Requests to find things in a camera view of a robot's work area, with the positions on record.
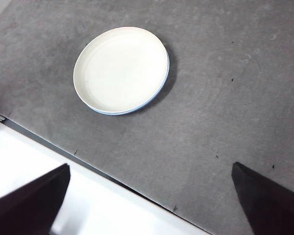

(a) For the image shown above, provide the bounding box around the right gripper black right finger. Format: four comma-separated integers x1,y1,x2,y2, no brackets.
231,161,294,235

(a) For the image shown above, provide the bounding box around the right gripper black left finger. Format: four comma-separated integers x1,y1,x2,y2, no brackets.
0,163,72,235

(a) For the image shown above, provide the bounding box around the white plate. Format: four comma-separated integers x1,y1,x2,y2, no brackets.
73,26,169,115

